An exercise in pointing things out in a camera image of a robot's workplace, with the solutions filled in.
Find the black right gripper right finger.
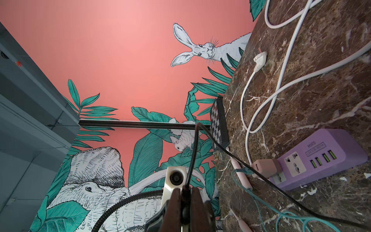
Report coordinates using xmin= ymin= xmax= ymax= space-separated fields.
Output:
xmin=189 ymin=188 xmax=216 ymax=232

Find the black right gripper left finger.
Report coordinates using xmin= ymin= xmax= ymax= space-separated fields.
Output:
xmin=163 ymin=188 xmax=182 ymax=232

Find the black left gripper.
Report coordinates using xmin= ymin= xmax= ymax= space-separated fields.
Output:
xmin=145 ymin=207 xmax=168 ymax=232

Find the white electric toothbrush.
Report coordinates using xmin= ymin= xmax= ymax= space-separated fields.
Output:
xmin=229 ymin=209 xmax=252 ymax=232
xmin=231 ymin=158 xmax=253 ymax=189

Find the teal USB cable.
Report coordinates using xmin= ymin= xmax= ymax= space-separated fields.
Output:
xmin=231 ymin=167 xmax=343 ymax=232

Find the pink USB charger cube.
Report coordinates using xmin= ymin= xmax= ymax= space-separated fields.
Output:
xmin=252 ymin=159 xmax=282 ymax=178

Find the black thin cable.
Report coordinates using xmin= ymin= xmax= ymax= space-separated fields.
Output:
xmin=185 ymin=122 xmax=371 ymax=230

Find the black white chessboard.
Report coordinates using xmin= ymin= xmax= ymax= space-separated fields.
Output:
xmin=210 ymin=98 xmax=230 ymax=149

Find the purple power strip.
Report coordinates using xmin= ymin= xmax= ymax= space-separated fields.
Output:
xmin=270 ymin=129 xmax=368 ymax=191

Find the black enclosure corner post left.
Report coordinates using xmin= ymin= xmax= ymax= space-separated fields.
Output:
xmin=79 ymin=119 xmax=196 ymax=130

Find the white power strip cable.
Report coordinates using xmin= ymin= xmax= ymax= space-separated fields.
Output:
xmin=240 ymin=0 xmax=371 ymax=166

